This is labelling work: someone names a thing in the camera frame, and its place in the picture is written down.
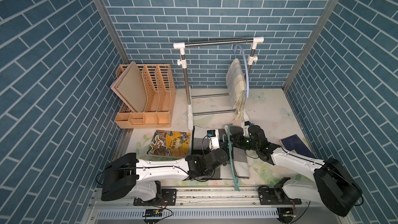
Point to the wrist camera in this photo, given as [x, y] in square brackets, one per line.
[245, 127]
[213, 136]

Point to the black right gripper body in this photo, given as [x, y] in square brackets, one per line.
[243, 142]

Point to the black mounting plate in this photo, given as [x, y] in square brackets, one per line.
[167, 198]
[275, 196]

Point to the green circuit board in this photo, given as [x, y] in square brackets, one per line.
[153, 213]

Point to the teal green clothes hanger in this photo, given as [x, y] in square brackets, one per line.
[230, 148]

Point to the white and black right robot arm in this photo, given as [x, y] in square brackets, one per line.
[329, 182]

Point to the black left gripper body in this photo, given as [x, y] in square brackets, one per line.
[225, 155]

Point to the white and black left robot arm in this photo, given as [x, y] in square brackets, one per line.
[128, 174]

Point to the white and steel clothes rack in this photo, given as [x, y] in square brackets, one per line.
[247, 49]

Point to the yellow illustrated book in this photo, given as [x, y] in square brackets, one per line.
[171, 144]

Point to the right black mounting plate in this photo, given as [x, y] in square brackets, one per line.
[275, 196]

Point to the plaid cream blue scarf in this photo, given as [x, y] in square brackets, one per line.
[236, 86]

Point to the orange plastic file organizer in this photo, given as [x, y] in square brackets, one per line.
[161, 93]

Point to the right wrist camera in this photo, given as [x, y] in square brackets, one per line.
[245, 127]

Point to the beige folder board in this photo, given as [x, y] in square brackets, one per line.
[129, 87]

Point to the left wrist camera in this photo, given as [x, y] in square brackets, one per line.
[213, 136]

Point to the dark blue notebook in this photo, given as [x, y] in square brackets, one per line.
[295, 144]

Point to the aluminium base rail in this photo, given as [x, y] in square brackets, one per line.
[211, 205]

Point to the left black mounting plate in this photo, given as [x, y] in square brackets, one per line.
[167, 198]

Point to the black grey checkered mat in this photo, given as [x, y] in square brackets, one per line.
[200, 148]

